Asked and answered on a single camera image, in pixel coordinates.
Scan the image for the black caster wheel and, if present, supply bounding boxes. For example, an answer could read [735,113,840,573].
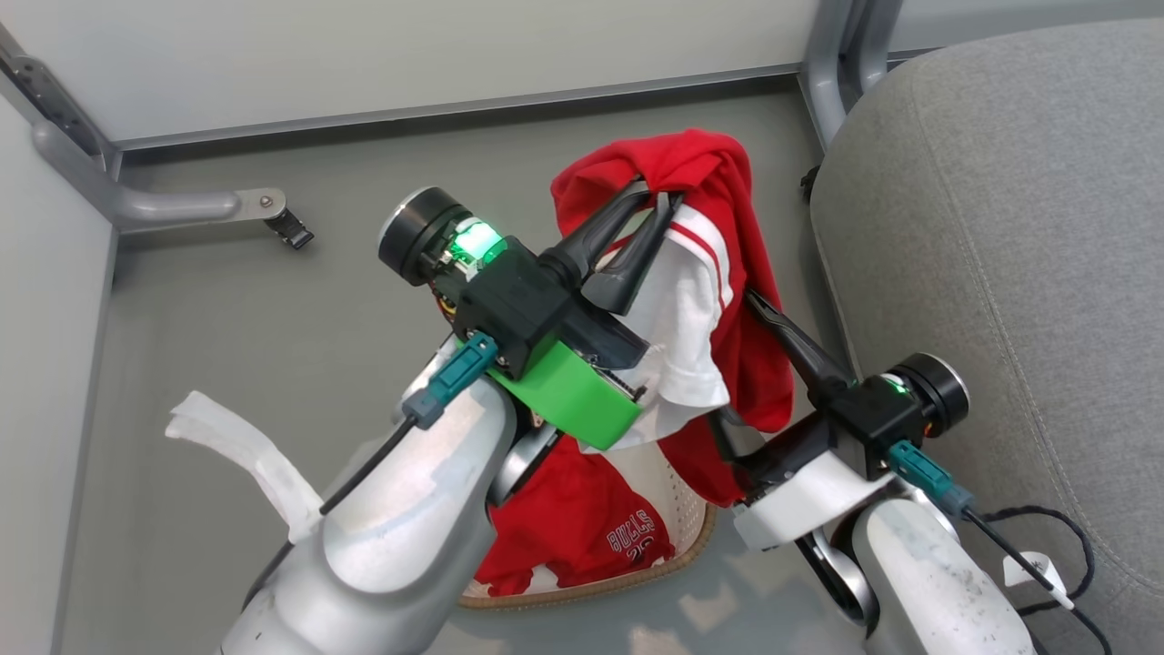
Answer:
[266,207,315,249]

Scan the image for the cream perforated laundry basket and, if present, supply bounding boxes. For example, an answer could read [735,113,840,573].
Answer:
[459,437,719,610]

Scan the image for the grey fabric sofa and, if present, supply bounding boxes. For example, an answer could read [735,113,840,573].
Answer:
[809,18,1164,655]

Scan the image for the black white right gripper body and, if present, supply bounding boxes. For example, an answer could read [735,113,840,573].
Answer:
[732,353,969,551]

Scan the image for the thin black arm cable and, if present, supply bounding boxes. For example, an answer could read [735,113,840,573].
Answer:
[962,505,1115,655]
[241,414,419,610]

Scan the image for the grey metal partition foot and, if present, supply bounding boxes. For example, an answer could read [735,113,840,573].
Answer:
[32,118,287,233]

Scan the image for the teal right arm cable connector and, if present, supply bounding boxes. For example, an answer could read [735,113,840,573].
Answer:
[887,441,974,518]

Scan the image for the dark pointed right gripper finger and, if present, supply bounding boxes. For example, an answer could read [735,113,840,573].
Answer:
[709,409,824,474]
[746,291,854,406]

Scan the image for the teal left arm cable connector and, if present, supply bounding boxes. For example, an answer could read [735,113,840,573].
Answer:
[403,332,499,430]

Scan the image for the teal arm cable connector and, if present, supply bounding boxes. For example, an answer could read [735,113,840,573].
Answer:
[887,441,974,518]
[403,332,499,430]

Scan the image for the white fabric strap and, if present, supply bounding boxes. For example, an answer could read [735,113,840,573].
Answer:
[166,391,324,542]

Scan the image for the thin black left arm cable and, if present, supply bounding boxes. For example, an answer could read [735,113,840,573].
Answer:
[241,414,419,610]

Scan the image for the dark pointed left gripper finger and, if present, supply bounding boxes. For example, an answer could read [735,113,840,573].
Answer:
[546,180,654,285]
[582,193,683,315]

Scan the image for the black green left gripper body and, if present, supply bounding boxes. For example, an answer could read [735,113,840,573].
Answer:
[377,186,651,451]

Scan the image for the white cable tag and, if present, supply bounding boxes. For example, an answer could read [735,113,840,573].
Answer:
[1003,552,1074,609]

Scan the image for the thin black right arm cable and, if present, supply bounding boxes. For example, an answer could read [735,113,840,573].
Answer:
[962,505,1115,655]

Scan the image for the red and white basketball jersey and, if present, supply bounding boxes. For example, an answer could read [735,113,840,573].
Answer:
[473,127,797,597]

